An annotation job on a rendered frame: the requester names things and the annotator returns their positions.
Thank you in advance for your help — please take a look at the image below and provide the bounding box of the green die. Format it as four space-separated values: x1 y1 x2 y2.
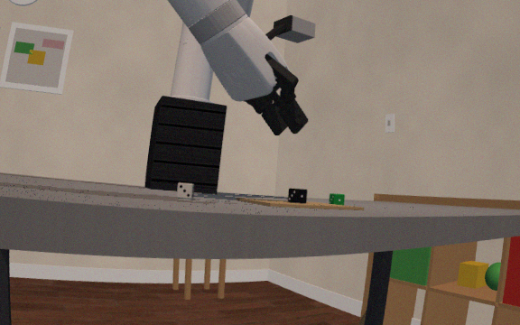
329 193 345 205

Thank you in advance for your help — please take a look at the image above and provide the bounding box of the white die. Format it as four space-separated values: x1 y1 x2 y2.
177 182 194 200

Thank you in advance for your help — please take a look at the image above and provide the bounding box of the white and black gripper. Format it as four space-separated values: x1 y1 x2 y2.
200 14 308 135

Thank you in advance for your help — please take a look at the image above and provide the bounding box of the black die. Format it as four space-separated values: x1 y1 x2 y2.
288 189 307 203

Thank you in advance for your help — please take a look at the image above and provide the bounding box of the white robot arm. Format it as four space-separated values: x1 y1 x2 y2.
168 0 315 103

